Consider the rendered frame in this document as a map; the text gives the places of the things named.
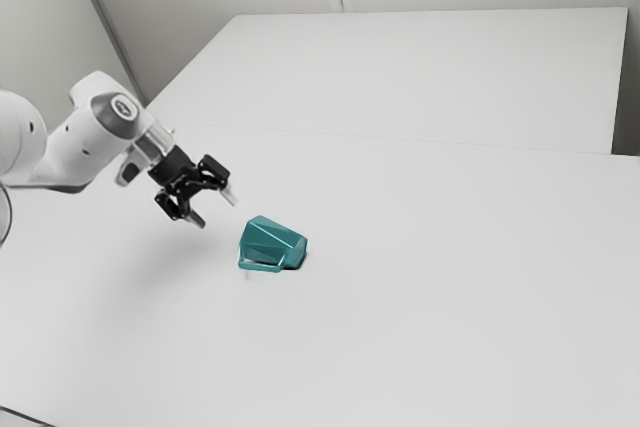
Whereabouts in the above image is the teal faceted mug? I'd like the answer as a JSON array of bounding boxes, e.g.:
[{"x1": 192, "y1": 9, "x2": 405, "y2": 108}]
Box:
[{"x1": 236, "y1": 215, "x2": 309, "y2": 274}]

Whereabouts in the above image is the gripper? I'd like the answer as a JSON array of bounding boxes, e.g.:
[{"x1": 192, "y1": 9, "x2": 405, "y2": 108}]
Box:
[{"x1": 147, "y1": 145, "x2": 240, "y2": 230}]

